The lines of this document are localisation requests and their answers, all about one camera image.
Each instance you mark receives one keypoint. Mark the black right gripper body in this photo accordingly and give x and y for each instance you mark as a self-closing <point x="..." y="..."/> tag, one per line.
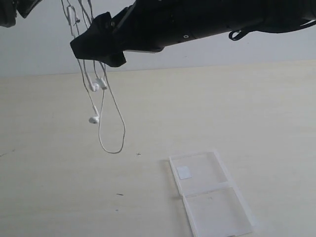
<point x="151" y="25"/>

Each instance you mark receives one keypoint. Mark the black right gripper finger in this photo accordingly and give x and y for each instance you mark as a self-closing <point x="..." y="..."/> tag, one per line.
<point x="112" y="60"/>
<point x="99" y="36"/>

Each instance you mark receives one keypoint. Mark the clear plastic storage case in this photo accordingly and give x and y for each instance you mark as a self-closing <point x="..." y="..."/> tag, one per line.
<point x="212" y="201"/>

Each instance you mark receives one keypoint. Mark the white wired earphones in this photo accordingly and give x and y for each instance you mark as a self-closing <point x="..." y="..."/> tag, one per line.
<point x="98" y="88"/>

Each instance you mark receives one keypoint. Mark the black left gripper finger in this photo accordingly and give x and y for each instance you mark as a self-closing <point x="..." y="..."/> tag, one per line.
<point x="24" y="7"/>

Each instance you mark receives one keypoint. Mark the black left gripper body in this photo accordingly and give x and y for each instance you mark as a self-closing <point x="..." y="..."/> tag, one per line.
<point x="8" y="12"/>

